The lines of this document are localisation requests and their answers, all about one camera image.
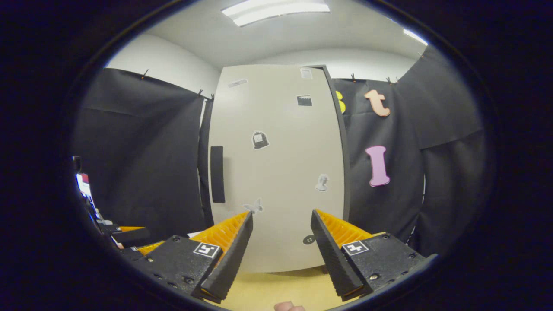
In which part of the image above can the black backdrop cloth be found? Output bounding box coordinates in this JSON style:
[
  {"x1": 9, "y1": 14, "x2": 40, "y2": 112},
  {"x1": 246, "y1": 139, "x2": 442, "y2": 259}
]
[{"x1": 71, "y1": 45, "x2": 486, "y2": 260}]

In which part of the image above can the black cabinet door handle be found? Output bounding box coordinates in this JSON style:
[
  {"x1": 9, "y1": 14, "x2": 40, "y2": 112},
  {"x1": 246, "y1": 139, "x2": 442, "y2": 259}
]
[{"x1": 210, "y1": 146, "x2": 226, "y2": 203}]

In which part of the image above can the long ceiling light panel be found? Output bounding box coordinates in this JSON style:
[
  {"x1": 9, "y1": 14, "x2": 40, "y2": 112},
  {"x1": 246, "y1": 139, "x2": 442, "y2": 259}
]
[{"x1": 221, "y1": 0, "x2": 331, "y2": 27}]

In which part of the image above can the beige cabinet door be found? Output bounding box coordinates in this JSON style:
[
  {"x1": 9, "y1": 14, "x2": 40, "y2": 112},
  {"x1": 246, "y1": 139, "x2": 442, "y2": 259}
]
[{"x1": 208, "y1": 65, "x2": 346, "y2": 273}]

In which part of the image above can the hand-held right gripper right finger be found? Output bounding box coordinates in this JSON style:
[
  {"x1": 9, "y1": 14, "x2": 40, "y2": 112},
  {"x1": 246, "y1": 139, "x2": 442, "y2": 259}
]
[{"x1": 310, "y1": 209, "x2": 427, "y2": 302}]

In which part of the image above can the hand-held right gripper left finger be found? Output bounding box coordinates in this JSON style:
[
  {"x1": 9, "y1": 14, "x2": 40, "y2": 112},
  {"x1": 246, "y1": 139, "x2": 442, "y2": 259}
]
[{"x1": 145, "y1": 211, "x2": 254, "y2": 304}]

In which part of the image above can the computer monitor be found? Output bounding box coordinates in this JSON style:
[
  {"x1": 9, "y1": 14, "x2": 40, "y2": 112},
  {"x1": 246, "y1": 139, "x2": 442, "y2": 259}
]
[{"x1": 76, "y1": 172, "x2": 93, "y2": 203}]

